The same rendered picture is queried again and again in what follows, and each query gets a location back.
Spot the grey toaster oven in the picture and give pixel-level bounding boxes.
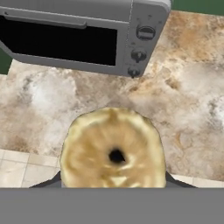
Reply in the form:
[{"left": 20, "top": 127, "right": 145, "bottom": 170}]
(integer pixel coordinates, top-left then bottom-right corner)
[{"left": 0, "top": 0, "right": 172, "bottom": 79}]

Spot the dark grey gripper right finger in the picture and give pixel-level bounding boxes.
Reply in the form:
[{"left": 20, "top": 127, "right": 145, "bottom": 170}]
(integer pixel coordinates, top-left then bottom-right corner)
[{"left": 164, "top": 171, "right": 197, "bottom": 189}]

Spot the grey toaster oven door handle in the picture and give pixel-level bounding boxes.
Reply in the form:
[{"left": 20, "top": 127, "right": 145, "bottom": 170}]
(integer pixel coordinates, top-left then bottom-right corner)
[{"left": 3, "top": 13, "right": 88, "bottom": 30}]

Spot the golden bagel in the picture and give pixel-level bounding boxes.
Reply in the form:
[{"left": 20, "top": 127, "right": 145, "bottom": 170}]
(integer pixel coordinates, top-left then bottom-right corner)
[{"left": 59, "top": 106, "right": 167, "bottom": 189}]

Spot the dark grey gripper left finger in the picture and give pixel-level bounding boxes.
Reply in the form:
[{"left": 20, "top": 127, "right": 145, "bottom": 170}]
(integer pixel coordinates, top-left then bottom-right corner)
[{"left": 30, "top": 171, "right": 62, "bottom": 189}]

